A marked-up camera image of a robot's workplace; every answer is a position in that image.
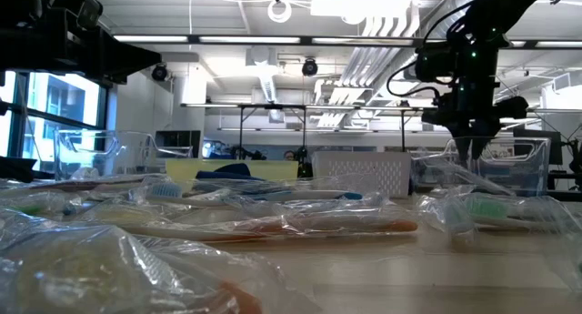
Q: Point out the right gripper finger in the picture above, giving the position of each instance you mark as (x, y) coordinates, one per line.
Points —
(464, 148)
(478, 146)

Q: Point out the black bar with light strips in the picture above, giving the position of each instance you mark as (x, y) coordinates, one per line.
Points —
(250, 39)

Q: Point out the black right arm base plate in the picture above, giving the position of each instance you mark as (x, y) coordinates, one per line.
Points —
(566, 193)

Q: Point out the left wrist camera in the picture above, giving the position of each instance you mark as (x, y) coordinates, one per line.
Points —
(84, 9)

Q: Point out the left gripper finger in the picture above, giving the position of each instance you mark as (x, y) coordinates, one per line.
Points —
(123, 59)

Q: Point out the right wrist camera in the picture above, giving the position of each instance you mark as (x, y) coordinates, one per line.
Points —
(434, 63)

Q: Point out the yellow plastic bin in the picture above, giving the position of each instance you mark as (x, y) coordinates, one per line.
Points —
(282, 170)

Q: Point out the white perforated plastic basket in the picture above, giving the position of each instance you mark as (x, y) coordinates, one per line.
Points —
(364, 173)

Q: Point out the window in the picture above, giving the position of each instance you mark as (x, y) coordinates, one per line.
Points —
(63, 100)

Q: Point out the orange toothbrush in clear wrapper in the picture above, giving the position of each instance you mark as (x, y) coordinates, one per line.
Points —
(341, 225)
(68, 277)
(241, 300)

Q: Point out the person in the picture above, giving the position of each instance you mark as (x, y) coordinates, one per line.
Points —
(289, 155)

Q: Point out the clear plastic bin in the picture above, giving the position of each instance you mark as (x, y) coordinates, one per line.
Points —
(91, 154)
(523, 173)

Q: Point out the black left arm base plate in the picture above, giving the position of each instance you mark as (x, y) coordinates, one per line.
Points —
(18, 168)

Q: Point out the blue cloth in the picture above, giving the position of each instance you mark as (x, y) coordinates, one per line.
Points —
(227, 172)

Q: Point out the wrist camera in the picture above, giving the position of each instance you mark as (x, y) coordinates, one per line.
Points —
(84, 9)
(434, 63)

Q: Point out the black monitor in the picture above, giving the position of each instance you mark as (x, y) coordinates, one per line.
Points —
(554, 145)
(177, 143)

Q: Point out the black ceiling camera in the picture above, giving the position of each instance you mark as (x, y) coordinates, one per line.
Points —
(159, 72)
(309, 67)

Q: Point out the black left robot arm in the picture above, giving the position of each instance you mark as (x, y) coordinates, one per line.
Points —
(18, 4)

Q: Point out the white ceiling duct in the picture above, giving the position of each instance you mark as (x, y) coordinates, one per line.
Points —
(266, 77)

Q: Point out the white ceiling light panel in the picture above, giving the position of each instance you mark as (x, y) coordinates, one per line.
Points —
(364, 4)

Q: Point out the black background rig frame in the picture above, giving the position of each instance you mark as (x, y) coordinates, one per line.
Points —
(304, 127)

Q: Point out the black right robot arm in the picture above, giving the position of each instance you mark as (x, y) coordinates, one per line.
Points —
(500, 4)

